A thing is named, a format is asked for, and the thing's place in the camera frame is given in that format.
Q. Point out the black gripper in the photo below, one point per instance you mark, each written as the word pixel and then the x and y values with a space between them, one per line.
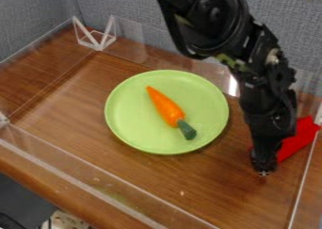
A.
pixel 265 76

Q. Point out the red rectangular block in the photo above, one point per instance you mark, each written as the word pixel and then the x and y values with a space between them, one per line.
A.
pixel 295 135

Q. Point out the green plastic plate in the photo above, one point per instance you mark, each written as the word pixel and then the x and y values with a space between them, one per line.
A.
pixel 136 123

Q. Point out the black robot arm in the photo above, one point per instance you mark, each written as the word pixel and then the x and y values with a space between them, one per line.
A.
pixel 217 28

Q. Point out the orange toy carrot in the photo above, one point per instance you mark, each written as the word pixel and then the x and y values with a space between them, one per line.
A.
pixel 171 113

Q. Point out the clear acrylic enclosure wall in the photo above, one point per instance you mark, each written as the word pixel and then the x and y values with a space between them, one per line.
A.
pixel 59 150

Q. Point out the clear acrylic corner bracket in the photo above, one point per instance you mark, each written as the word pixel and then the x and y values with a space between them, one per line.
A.
pixel 92 38

